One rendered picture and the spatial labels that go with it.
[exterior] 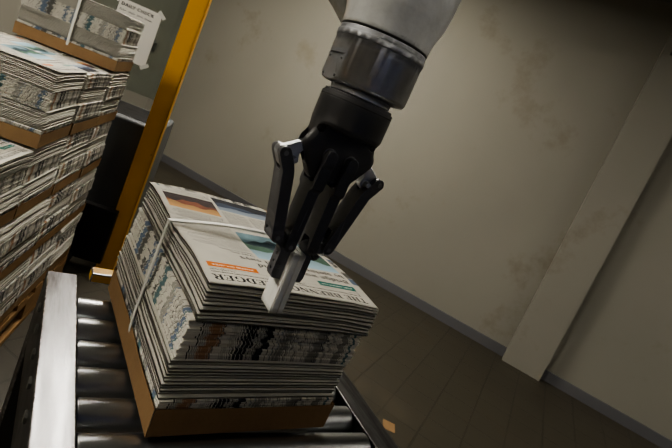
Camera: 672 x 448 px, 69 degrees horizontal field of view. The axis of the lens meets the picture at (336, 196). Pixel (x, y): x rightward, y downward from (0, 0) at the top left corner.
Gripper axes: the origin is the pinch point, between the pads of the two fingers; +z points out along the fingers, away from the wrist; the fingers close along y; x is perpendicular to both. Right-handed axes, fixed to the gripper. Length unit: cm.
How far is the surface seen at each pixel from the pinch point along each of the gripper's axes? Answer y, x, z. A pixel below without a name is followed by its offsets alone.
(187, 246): 4.2, -19.9, 6.7
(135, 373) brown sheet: 4.9, -19.0, 26.6
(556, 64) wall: -288, -233, -117
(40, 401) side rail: 15.9, -15.9, 29.3
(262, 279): -4.3, -12.0, 5.9
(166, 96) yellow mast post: -24, -219, 9
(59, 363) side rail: 14.0, -23.8, 29.3
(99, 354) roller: 8.4, -27.5, 29.9
